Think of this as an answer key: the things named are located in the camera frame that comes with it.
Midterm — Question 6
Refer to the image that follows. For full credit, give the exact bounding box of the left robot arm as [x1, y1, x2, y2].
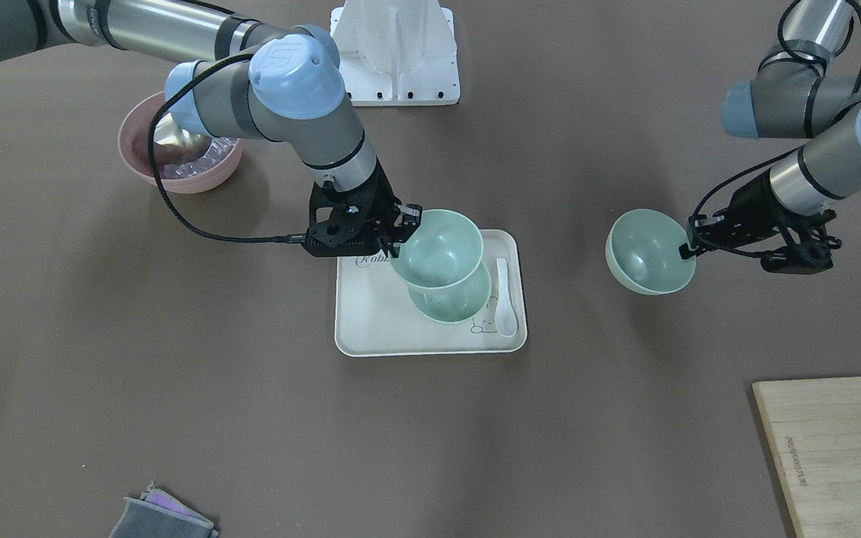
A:
[677, 1, 861, 273]

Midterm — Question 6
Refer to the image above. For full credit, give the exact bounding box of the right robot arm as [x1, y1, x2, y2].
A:
[0, 1, 422, 258]

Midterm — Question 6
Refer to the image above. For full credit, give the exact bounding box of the wooden cutting board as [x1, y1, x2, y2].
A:
[752, 376, 861, 537]

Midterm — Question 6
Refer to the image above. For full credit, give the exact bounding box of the cream rabbit serving tray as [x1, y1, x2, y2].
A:
[334, 229, 528, 357]

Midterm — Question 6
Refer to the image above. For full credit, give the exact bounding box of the white ceramic spoon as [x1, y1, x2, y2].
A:
[495, 258, 519, 338]

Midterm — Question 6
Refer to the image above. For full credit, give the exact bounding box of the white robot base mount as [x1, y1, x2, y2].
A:
[330, 1, 461, 107]

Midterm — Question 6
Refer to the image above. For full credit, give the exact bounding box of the grey folded cloth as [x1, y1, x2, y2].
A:
[109, 483, 220, 537]

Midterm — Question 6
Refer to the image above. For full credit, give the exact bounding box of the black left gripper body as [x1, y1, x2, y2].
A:
[689, 173, 842, 275]

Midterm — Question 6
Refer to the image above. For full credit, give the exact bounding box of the pink bowl with ice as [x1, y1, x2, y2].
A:
[117, 92, 244, 194]

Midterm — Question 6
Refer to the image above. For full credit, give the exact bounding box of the green bowl on tray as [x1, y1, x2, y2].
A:
[409, 265, 493, 324]

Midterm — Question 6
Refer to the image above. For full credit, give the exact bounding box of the green bowl robot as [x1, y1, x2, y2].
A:
[605, 208, 697, 296]
[389, 210, 484, 295]

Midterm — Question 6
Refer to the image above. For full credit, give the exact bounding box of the metal ice scoop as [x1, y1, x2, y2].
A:
[152, 113, 212, 166]

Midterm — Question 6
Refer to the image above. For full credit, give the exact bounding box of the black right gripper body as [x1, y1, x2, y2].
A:
[302, 163, 422, 258]

